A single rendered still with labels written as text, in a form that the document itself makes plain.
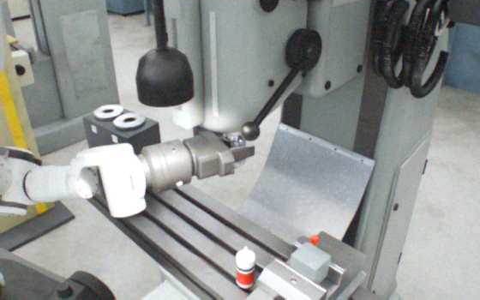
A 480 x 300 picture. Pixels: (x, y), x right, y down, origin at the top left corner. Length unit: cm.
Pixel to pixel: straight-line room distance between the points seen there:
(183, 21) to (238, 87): 13
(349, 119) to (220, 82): 52
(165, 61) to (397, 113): 68
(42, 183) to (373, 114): 76
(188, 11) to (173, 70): 15
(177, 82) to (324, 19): 33
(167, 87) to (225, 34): 16
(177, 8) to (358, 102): 59
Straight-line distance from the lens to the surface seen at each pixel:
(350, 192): 108
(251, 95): 61
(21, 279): 158
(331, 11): 70
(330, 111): 107
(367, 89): 99
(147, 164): 69
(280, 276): 78
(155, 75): 46
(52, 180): 78
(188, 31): 59
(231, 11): 57
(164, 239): 102
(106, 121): 119
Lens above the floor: 165
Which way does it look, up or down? 30 degrees down
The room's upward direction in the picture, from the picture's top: straight up
